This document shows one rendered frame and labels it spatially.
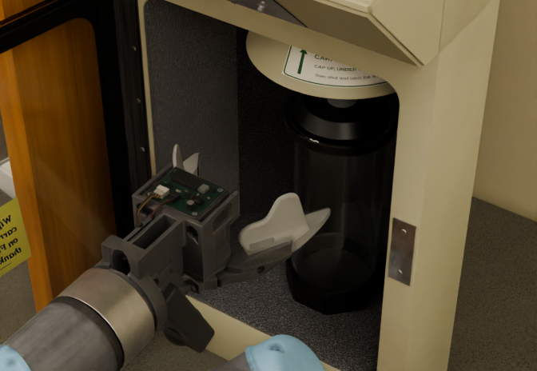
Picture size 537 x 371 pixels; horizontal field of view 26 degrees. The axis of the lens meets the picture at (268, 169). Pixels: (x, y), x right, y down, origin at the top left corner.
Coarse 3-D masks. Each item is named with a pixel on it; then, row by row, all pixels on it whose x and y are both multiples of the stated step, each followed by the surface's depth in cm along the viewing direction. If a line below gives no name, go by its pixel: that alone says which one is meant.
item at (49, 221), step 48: (48, 0) 98; (48, 48) 100; (0, 96) 98; (48, 96) 102; (96, 96) 107; (0, 144) 100; (48, 144) 105; (96, 144) 109; (0, 192) 103; (48, 192) 108; (96, 192) 113; (0, 240) 106; (48, 240) 110; (96, 240) 116; (0, 288) 108; (48, 288) 114; (0, 336) 111
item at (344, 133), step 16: (304, 96) 110; (304, 112) 109; (320, 112) 108; (336, 112) 108; (352, 112) 108; (368, 112) 108; (384, 112) 109; (304, 128) 108; (320, 128) 107; (336, 128) 107; (352, 128) 107; (368, 128) 108
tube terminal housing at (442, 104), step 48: (144, 0) 103; (192, 0) 100; (480, 0) 91; (144, 48) 107; (336, 48) 93; (480, 48) 95; (432, 96) 90; (480, 96) 100; (432, 144) 94; (432, 192) 98; (432, 240) 103; (384, 288) 105; (432, 288) 108; (240, 336) 122; (384, 336) 109; (432, 336) 114
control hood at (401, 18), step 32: (288, 0) 81; (320, 0) 76; (352, 0) 75; (384, 0) 76; (416, 0) 80; (320, 32) 89; (352, 32) 83; (384, 32) 78; (416, 32) 82; (416, 64) 85
